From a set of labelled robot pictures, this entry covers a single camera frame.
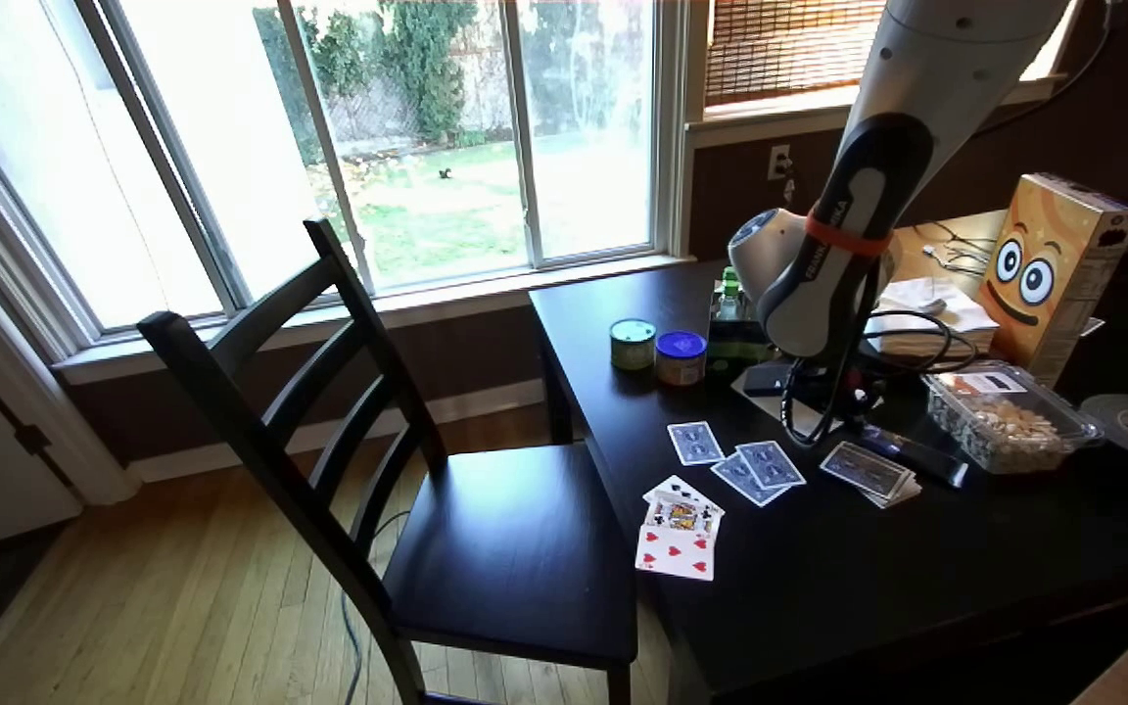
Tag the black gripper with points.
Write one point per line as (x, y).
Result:
(835, 371)

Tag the blue and black snack packet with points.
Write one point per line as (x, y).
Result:
(920, 456)

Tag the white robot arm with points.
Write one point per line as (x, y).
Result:
(929, 104)

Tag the clear plastic food box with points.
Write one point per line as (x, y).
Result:
(999, 423)

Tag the cereal box with cartoon face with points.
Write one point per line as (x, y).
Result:
(1058, 274)

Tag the blue backed card deck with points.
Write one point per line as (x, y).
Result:
(865, 466)

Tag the blue backed playing card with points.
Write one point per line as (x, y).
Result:
(737, 480)
(772, 462)
(696, 442)

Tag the small grey round object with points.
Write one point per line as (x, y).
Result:
(938, 308)

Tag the white napkin stack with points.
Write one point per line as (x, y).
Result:
(963, 317)

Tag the blue lid jar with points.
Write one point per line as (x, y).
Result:
(682, 351)

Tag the face up playing card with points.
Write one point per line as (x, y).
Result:
(675, 555)
(682, 520)
(688, 492)

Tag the green lid jar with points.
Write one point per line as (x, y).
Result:
(632, 341)

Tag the bamboo window blind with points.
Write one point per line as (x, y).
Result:
(772, 52)

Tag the dark wooden chair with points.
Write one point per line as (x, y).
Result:
(511, 550)

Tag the white wall outlet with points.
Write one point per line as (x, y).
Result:
(781, 162)

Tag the white window frame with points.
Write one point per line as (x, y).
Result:
(521, 129)

